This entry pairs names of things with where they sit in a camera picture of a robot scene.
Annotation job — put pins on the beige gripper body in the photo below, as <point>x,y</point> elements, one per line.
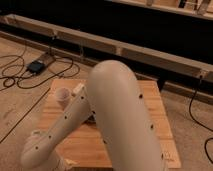
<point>63,95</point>

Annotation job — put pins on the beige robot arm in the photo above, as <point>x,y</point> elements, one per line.
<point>113,97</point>

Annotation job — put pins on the long wooden frame beam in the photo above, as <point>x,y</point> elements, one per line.
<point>156,58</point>

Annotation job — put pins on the black power adapter box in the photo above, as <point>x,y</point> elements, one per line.
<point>35,67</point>

